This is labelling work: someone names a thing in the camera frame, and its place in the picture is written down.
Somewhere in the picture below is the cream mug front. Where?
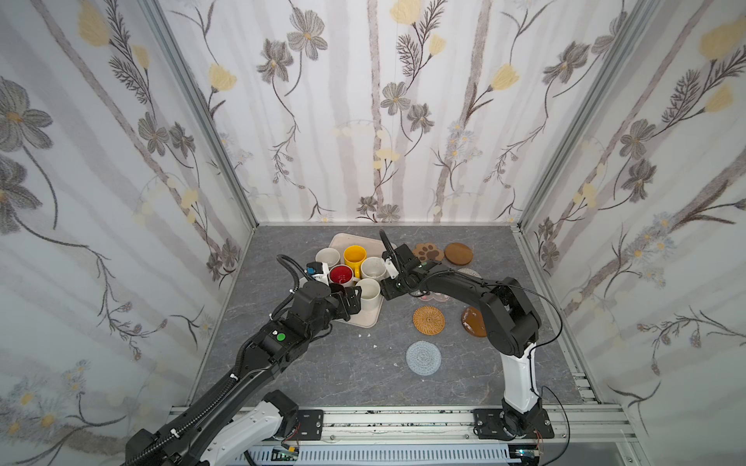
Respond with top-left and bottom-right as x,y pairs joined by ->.
357,279 -> 383,312

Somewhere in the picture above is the red interior white mug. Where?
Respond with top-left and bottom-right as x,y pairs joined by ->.
328,264 -> 357,287

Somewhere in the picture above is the white woven rope coaster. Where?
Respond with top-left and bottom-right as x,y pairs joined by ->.
458,268 -> 482,279

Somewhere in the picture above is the grey blue round coaster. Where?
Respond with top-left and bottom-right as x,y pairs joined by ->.
405,341 -> 442,377

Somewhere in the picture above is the glossy amber round coaster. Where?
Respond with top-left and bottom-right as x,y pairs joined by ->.
460,307 -> 488,338

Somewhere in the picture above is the brown round wooden coaster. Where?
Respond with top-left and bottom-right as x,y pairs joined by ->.
444,243 -> 474,266

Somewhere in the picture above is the pink cherry blossom coaster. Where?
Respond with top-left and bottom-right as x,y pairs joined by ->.
419,292 -> 450,303

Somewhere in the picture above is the woven rattan round coaster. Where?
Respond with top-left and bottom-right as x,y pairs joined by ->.
413,306 -> 446,336

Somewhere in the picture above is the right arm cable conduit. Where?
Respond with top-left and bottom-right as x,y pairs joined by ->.
378,228 -> 403,272

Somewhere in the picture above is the yellow mug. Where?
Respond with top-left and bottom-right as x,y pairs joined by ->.
343,245 -> 367,279

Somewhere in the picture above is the brown paw print coaster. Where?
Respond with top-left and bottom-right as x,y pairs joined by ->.
414,243 -> 444,262

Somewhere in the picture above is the black corrugated cable conduit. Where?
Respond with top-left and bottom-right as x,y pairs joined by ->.
121,372 -> 246,466

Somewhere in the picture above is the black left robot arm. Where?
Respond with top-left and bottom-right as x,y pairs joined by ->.
124,280 -> 363,465

